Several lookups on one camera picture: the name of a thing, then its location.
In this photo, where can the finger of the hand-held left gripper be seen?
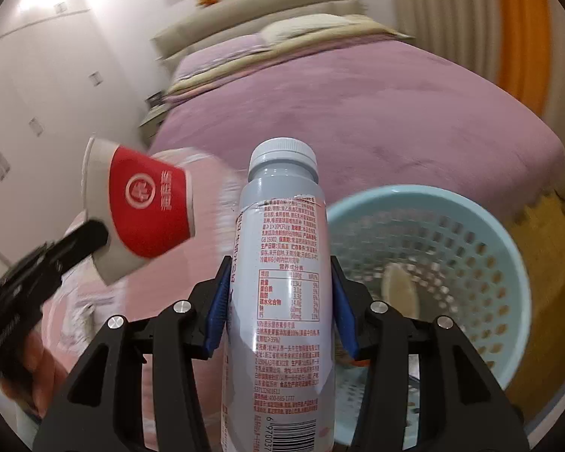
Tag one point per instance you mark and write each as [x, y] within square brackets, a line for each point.
[82, 242]

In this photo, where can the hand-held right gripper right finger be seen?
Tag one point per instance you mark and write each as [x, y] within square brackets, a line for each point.
[343, 320]

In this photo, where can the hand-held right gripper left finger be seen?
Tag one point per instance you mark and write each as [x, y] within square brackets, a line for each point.
[216, 315]

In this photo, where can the red white paper cup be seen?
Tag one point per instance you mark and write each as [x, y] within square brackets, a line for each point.
[141, 207]

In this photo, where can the white plastic drink bottle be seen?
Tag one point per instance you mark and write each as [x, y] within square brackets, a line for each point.
[278, 245]

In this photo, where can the light blue plastic basket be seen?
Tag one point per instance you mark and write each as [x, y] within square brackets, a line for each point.
[475, 254]

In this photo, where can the person's left hand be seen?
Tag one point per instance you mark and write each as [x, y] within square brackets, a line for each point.
[35, 376]

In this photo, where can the beige nightstand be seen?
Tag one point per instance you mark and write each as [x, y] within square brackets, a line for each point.
[153, 122]

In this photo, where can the white wardrobe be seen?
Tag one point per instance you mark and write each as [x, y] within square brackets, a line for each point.
[52, 80]

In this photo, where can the purple bedspread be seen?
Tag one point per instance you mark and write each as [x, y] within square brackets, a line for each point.
[358, 117]

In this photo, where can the purple pillow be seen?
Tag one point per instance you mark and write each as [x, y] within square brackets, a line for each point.
[216, 54]

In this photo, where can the cream pillow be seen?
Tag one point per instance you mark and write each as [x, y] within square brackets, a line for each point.
[306, 28]

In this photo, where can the beige padded headboard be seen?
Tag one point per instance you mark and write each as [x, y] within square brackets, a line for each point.
[263, 9]

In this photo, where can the orange curtain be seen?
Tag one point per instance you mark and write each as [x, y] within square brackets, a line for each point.
[522, 42]

